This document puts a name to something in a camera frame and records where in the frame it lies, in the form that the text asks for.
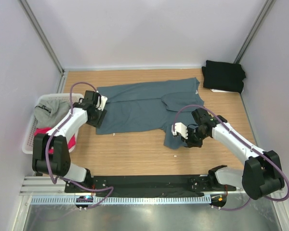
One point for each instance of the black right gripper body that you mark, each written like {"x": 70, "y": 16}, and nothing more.
{"x": 195, "y": 137}

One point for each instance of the pink t-shirt in basket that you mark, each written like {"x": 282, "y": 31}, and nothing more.
{"x": 71, "y": 143}

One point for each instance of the folded black t-shirt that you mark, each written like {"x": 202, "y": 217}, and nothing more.
{"x": 223, "y": 76}

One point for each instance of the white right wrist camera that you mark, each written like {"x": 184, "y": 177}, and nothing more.
{"x": 179, "y": 129}

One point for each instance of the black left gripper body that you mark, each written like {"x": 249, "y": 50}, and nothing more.
{"x": 93, "y": 120}

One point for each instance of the slotted cable duct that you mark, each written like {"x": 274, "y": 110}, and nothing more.
{"x": 85, "y": 199}

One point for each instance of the white plastic basket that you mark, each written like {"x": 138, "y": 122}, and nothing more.
{"x": 27, "y": 146}

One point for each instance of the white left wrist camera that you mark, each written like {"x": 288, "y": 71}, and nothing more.
{"x": 101, "y": 102}

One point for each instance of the grey t-shirt in basket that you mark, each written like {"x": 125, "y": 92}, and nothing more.
{"x": 49, "y": 113}

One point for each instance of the blue-grey t-shirt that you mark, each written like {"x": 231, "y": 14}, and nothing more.
{"x": 150, "y": 105}

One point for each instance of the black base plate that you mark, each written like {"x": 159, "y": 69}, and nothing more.
{"x": 149, "y": 186}

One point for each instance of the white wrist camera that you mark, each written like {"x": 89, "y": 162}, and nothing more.
{"x": 101, "y": 102}
{"x": 179, "y": 129}

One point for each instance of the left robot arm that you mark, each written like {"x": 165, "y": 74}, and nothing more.
{"x": 59, "y": 163}

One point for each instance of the aluminium frame rail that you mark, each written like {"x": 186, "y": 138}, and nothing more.
{"x": 159, "y": 185}

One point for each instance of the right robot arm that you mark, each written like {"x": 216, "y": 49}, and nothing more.
{"x": 262, "y": 173}

